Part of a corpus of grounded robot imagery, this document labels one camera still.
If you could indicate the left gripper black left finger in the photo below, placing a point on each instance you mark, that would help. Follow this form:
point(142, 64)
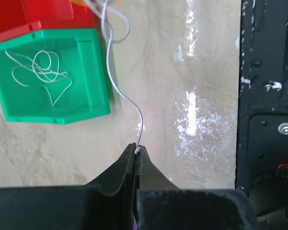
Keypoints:
point(105, 203)

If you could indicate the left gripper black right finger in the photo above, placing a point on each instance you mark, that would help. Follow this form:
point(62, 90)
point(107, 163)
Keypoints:
point(163, 206)

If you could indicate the green plastic bin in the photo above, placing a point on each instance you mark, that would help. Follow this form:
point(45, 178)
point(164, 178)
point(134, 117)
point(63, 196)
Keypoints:
point(53, 76)

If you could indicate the red plastic bin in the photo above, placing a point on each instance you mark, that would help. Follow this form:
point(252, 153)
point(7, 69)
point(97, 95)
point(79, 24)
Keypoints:
point(20, 17)

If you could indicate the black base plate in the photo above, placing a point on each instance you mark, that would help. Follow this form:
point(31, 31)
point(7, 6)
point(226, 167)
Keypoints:
point(262, 128)

